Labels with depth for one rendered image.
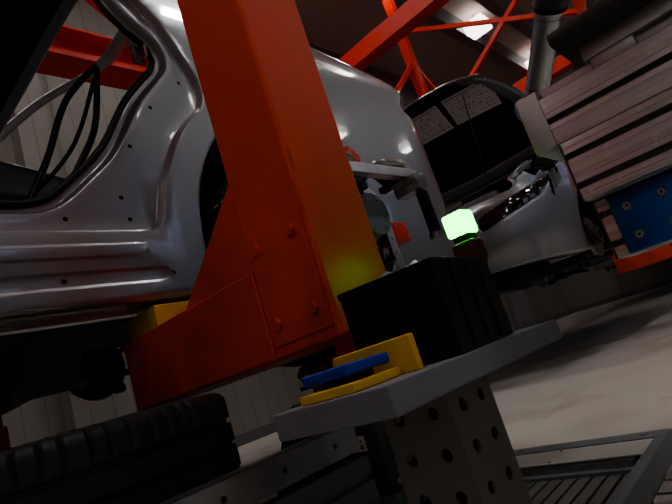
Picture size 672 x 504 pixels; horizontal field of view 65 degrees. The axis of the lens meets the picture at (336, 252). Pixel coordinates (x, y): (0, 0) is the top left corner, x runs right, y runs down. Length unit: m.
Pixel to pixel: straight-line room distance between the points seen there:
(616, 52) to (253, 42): 0.55
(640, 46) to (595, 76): 0.06
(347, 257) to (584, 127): 0.39
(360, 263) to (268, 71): 0.36
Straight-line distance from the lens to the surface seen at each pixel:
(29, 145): 6.19
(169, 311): 1.25
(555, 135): 0.84
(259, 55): 0.96
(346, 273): 0.84
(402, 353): 0.58
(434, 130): 4.96
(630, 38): 0.85
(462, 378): 0.59
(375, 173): 1.48
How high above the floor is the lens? 0.48
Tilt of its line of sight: 12 degrees up
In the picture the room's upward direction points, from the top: 18 degrees counter-clockwise
